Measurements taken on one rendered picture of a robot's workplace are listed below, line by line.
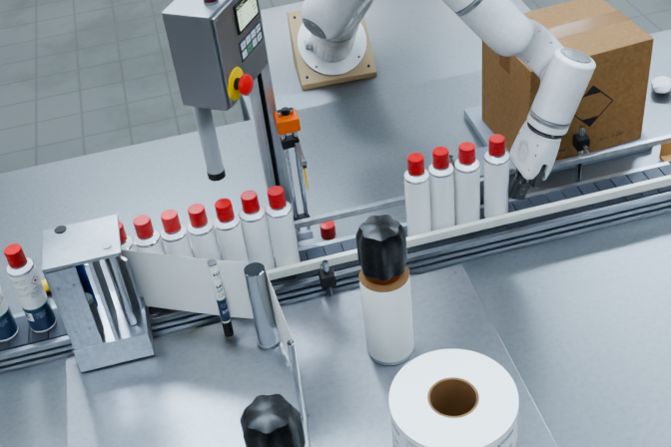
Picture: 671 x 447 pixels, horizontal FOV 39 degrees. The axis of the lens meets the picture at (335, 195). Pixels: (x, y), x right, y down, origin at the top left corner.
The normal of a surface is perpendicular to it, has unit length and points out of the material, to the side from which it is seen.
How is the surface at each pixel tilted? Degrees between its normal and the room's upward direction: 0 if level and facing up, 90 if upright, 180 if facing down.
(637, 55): 90
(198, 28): 90
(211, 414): 0
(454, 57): 0
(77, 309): 90
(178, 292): 90
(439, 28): 0
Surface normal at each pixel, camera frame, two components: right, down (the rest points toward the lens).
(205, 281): -0.25, 0.62
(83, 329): 0.24, 0.59
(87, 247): -0.10, -0.78
